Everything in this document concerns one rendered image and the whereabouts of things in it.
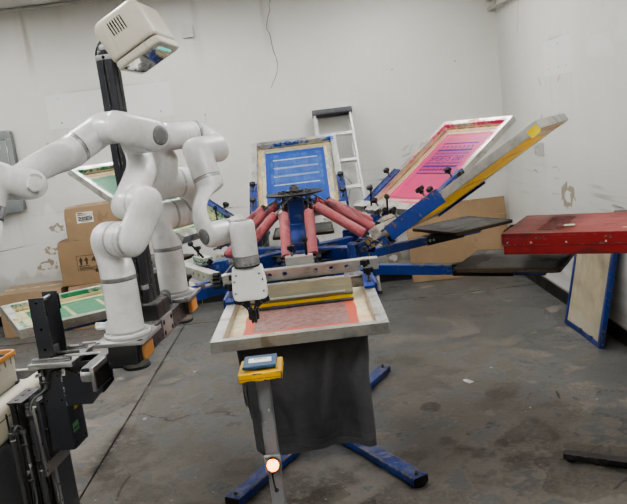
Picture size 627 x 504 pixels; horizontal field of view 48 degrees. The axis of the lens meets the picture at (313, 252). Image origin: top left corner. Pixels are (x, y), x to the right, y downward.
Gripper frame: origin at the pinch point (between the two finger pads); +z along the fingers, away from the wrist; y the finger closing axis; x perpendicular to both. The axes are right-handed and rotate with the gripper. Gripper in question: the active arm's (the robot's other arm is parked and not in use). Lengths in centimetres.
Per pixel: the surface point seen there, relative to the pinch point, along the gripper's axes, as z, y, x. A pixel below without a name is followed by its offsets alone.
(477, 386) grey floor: 111, 105, 196
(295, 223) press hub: -4, 11, 158
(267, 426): 34.4, -0.4, -2.0
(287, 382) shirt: 31.8, 5.3, 26.4
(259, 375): 16.5, -0.1, -6.5
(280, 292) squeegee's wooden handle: 10, 4, 67
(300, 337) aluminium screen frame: 13.7, 12.1, 17.2
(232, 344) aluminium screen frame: 13.4, -10.1, 17.2
